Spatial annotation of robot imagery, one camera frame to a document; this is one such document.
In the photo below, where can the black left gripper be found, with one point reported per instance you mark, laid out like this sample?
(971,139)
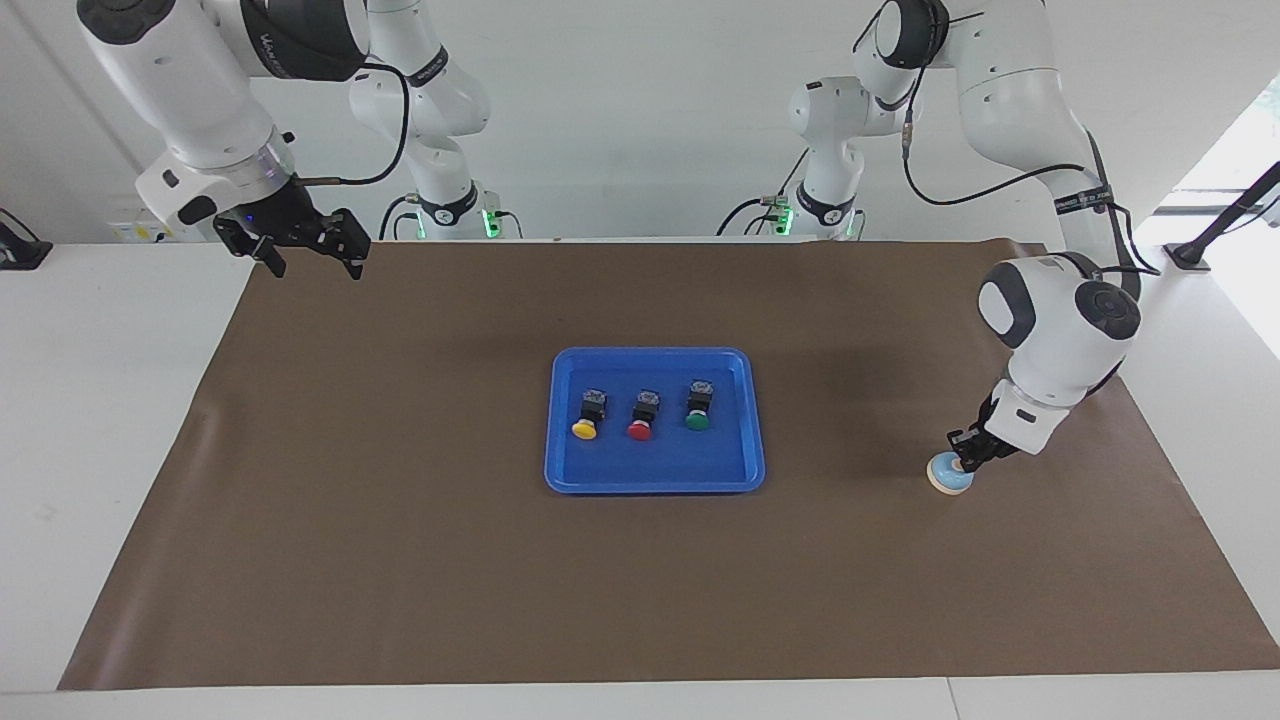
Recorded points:
(988,440)

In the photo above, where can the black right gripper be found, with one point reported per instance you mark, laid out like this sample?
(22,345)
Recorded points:
(285,220)

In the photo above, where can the light blue desk bell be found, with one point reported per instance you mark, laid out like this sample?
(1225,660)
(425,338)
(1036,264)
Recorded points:
(945,482)

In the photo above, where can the green push button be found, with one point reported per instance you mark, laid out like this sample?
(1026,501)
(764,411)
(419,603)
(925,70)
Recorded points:
(698,418)

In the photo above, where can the red push button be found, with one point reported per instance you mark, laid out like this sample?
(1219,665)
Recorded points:
(641,430)

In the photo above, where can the yellow push button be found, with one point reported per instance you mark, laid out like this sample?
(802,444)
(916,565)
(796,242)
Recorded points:
(586,428)

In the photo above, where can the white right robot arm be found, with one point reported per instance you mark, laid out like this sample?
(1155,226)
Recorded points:
(180,90)

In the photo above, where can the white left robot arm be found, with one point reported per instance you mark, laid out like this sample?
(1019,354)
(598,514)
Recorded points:
(1060,340)

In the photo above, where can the blue plastic tray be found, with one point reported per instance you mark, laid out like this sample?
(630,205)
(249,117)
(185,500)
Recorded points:
(655,465)

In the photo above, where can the brown table mat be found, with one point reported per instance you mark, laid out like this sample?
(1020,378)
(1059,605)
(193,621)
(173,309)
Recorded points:
(600,580)

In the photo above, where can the black clamp mount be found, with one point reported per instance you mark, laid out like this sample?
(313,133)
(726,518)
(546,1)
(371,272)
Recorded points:
(20,250)

